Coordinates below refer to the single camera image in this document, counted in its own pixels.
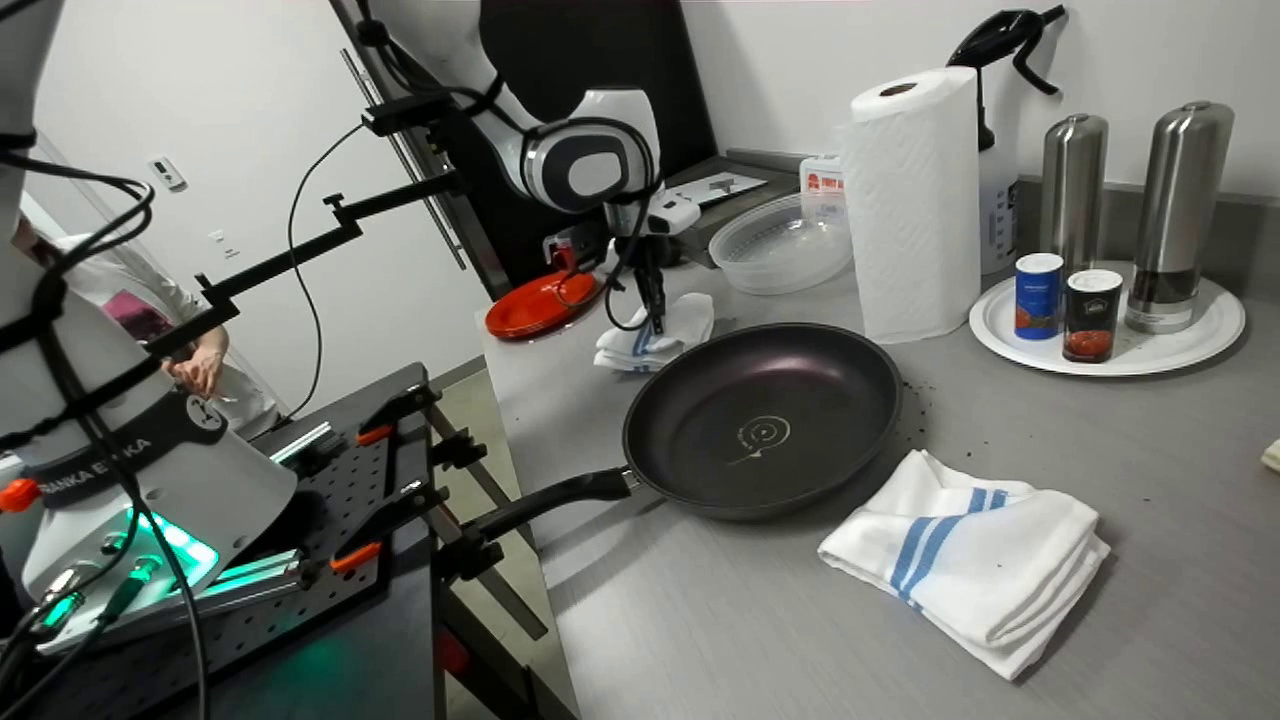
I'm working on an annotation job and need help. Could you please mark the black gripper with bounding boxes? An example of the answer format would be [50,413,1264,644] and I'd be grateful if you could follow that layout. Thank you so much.
[618,232,670,339]

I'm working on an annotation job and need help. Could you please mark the thin white blue-striped cloth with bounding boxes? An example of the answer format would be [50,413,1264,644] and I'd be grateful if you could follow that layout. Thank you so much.
[590,286,717,375]

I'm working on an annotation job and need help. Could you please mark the black frying pan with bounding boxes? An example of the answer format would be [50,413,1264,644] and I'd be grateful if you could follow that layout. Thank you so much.
[436,320,902,550]

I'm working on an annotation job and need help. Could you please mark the person's hand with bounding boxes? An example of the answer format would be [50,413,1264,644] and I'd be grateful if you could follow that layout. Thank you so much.
[171,325,237,401]

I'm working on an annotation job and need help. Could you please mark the red plate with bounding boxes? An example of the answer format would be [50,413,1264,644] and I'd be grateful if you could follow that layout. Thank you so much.
[479,256,607,342]

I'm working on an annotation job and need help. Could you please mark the large clear plastic bowl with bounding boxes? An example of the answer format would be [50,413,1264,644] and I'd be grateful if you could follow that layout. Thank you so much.
[702,193,855,301]

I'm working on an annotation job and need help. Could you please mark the white paper towel roll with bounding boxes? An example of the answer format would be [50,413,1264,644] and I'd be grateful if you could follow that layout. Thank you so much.
[842,64,986,352]

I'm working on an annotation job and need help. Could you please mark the blue label spice jar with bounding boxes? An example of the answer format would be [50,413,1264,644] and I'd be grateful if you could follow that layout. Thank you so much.
[1013,247,1068,342]

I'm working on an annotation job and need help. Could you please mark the thick folded blue-striped towel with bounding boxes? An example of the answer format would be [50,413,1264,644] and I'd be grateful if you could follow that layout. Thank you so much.
[812,442,1112,683]

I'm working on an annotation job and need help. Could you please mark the short steel grinder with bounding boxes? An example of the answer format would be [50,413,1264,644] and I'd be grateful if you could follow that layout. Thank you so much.
[1037,110,1112,273]

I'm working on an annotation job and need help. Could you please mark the black perforated work table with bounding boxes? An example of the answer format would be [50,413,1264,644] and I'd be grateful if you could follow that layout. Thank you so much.
[0,361,451,720]

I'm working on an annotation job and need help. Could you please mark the dark label spice jar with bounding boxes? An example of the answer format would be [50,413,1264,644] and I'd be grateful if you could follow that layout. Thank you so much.
[1060,263,1126,366]

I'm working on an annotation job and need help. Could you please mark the grey equipment housing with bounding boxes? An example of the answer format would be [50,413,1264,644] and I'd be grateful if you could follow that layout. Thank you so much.
[17,392,298,596]

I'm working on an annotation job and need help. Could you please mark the white round tray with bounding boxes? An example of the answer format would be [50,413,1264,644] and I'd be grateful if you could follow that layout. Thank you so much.
[965,273,1250,379]

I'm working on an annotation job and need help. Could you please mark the device with green light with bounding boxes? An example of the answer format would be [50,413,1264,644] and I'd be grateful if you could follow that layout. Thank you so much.
[23,503,310,651]

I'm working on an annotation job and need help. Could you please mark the tall steel grinder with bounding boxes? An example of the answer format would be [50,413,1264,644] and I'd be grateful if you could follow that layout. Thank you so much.
[1122,96,1234,334]

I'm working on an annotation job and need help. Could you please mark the person in grey clothing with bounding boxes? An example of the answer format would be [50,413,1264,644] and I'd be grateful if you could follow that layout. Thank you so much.
[17,173,285,436]

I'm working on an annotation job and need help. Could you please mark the black robot wrist cable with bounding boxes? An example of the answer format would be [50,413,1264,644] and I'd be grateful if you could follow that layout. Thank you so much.
[597,223,670,334]

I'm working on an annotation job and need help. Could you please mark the wrist camera on mount plate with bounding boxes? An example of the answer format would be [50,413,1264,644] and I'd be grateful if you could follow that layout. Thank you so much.
[644,187,706,239]

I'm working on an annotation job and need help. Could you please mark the black metal frame stand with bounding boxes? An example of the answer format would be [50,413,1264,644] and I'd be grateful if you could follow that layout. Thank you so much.
[322,0,537,304]

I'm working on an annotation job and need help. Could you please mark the orange-handled black bar clamp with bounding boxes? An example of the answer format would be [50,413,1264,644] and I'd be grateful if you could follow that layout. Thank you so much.
[322,484,492,585]
[347,385,492,473]

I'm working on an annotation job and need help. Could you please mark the white wall outlet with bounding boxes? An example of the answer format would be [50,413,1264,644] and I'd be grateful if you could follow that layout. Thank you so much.
[980,174,1018,273]

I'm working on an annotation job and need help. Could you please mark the thin black hanging cable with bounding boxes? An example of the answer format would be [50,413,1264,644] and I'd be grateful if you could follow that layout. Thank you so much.
[281,115,371,419]

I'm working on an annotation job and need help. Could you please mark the black articulated camera mount arm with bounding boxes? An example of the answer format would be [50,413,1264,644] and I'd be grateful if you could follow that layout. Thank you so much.
[0,166,462,452]

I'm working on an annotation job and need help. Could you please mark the thick black cable bundle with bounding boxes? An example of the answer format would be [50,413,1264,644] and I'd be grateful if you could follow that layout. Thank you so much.
[0,136,216,720]

